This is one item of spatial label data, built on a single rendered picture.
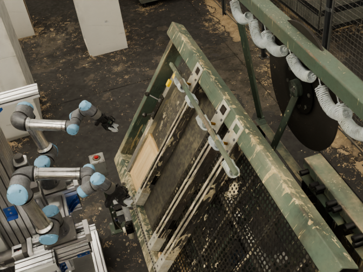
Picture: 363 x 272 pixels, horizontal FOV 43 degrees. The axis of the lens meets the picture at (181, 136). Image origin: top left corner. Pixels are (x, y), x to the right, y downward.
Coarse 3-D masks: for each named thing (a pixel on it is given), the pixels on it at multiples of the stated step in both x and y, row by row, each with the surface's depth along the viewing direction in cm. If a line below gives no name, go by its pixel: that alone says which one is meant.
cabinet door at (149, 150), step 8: (152, 136) 353; (144, 144) 359; (152, 144) 347; (144, 152) 357; (152, 152) 345; (136, 160) 367; (144, 160) 355; (152, 160) 343; (136, 168) 364; (144, 168) 352; (136, 176) 362; (144, 176) 350; (136, 184) 359
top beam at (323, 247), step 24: (192, 48) 306; (216, 72) 288; (216, 96) 268; (240, 120) 245; (240, 144) 241; (264, 144) 233; (264, 168) 221; (288, 192) 205; (288, 216) 202; (312, 216) 195; (312, 240) 189; (336, 240) 188; (336, 264) 177
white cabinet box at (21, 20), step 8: (8, 0) 717; (16, 0) 721; (24, 0) 767; (8, 8) 724; (16, 8) 728; (24, 8) 732; (16, 16) 736; (24, 16) 740; (16, 24) 744; (24, 24) 748; (32, 24) 789; (16, 32) 752; (24, 32) 756; (32, 32) 760
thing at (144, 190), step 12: (192, 72) 295; (192, 84) 293; (180, 108) 308; (192, 108) 304; (180, 120) 307; (168, 132) 317; (180, 132) 313; (168, 144) 316; (156, 156) 327; (168, 156) 323; (156, 168) 327; (144, 180) 336; (156, 180) 334; (144, 192) 338
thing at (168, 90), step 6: (180, 72) 332; (174, 84) 334; (168, 90) 335; (168, 96) 339; (162, 102) 340; (162, 108) 344; (156, 114) 346; (150, 120) 352; (156, 120) 349; (150, 126) 351; (144, 132) 358; (150, 132) 354; (144, 138) 356; (138, 144) 363; (138, 150) 362; (132, 156) 369; (132, 162) 368; (126, 168) 375
